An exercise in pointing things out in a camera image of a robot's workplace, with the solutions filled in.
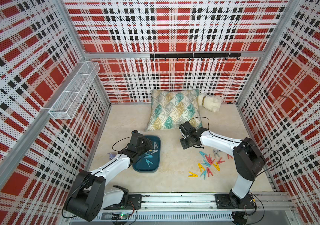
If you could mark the dark teal storage box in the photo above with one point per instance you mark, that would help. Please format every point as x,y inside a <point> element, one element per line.
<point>141,166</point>

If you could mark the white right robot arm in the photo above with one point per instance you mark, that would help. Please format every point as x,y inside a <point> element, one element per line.
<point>248,159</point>

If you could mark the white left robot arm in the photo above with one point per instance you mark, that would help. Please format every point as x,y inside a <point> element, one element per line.
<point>89,195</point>

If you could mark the black wall hook rail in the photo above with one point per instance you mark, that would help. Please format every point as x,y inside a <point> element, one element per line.
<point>194,55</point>

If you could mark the teal clothespin pile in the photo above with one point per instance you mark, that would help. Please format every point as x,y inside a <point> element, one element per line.
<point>206,164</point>

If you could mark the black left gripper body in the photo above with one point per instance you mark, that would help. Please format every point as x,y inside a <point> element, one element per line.
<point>145,146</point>

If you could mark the yellow clothespin front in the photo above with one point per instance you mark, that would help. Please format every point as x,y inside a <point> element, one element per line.
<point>192,175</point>

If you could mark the patterned teal gold pillow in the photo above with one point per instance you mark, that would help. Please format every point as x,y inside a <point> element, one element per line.
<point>171,109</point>

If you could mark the green circuit board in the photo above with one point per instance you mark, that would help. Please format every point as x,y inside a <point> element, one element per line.
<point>120,216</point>

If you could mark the white wire mesh shelf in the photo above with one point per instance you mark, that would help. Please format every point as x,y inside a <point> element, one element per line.
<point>70,99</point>

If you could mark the red clothespin front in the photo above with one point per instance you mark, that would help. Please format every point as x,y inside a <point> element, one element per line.
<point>209,172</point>

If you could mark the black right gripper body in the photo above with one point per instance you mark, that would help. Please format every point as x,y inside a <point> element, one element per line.
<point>186,142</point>

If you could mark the white plush teddy bear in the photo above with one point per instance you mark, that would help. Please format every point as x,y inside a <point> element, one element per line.
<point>211,103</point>

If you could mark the purple small toy figure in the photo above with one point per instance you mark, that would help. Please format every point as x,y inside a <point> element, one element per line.
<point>111,156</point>

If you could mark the teal clothespin front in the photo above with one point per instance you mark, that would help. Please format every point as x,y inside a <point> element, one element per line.
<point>204,175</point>

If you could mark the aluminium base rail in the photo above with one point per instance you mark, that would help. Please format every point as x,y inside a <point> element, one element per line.
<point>268,208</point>

